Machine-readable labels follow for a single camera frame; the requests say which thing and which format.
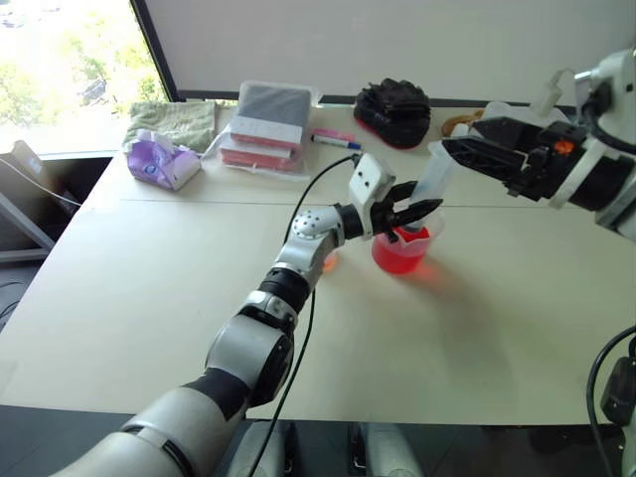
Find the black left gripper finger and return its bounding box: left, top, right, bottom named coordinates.
left=390, top=181, right=420, bottom=207
left=396, top=199, right=444, bottom=227

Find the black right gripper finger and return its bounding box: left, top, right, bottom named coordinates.
left=440, top=136, right=535, bottom=186
left=469, top=115, right=547, bottom=151

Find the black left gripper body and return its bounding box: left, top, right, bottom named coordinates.
left=371, top=197, right=402, bottom=244

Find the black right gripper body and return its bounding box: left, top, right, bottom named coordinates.
left=503, top=122, right=591, bottom=204

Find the translucent plastic syringe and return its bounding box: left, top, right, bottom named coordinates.
left=406, top=140, right=456, bottom=235

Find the clear cup with red liquid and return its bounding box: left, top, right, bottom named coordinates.
left=371, top=208, right=446, bottom=275

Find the tan curved object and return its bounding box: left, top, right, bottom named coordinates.
left=440, top=111, right=486, bottom=138

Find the pink marker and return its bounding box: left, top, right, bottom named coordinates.
left=310, top=127, right=357, bottom=145

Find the clear plastic bag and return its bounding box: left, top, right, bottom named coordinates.
left=201, top=79, right=324, bottom=183

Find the white red edged book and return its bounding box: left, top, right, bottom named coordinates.
left=218, top=133, right=299, bottom=173

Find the grey cover boxed book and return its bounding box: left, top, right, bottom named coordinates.
left=229, top=81, right=313, bottom=146

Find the purple tissue pack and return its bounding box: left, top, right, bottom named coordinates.
left=122, top=127, right=203, bottom=193

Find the dark grey rounded shape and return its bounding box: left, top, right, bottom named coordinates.
left=347, top=421, right=423, bottom=477
left=233, top=420, right=299, bottom=477

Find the green folded towel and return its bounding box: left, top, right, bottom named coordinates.
left=121, top=98, right=220, bottom=153

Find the cardboard box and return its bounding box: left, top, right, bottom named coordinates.
left=0, top=139, right=85, bottom=210

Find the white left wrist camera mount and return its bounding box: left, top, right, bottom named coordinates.
left=347, top=152, right=398, bottom=242

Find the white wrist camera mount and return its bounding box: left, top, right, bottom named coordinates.
left=347, top=152, right=398, bottom=242
left=536, top=47, right=636, bottom=210

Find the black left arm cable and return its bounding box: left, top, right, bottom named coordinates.
left=247, top=154, right=362, bottom=477

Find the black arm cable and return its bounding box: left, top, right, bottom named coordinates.
left=585, top=322, right=636, bottom=477
left=247, top=154, right=362, bottom=477

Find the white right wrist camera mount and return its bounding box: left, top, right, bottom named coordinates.
left=536, top=47, right=636, bottom=210

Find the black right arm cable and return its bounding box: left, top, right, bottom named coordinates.
left=585, top=322, right=636, bottom=477

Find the black window frame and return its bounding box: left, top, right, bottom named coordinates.
left=129, top=0, right=533, bottom=108

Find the grey metal frame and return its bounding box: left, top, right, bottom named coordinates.
left=0, top=191, right=56, bottom=264

